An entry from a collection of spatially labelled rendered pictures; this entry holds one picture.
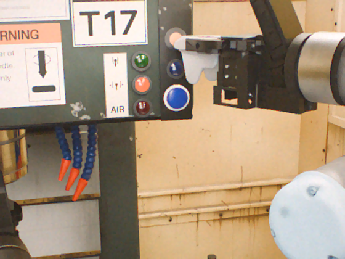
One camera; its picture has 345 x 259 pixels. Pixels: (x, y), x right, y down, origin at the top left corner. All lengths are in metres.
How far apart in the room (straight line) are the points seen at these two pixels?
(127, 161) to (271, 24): 0.93
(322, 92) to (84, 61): 0.32
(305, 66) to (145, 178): 1.36
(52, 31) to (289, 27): 0.30
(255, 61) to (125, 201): 0.94
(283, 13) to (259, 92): 0.09
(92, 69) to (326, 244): 0.43
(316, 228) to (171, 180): 1.50
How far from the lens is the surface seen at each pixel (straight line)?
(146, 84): 0.74
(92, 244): 1.51
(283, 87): 0.62
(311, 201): 0.42
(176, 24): 0.75
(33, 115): 0.74
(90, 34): 0.73
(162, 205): 1.92
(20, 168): 0.93
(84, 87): 0.74
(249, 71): 0.63
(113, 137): 1.46
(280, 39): 0.61
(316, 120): 1.90
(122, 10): 0.74
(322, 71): 0.56
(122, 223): 1.54
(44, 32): 0.73
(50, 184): 1.43
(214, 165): 1.93
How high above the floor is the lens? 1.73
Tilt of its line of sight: 16 degrees down
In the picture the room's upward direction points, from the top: 1 degrees counter-clockwise
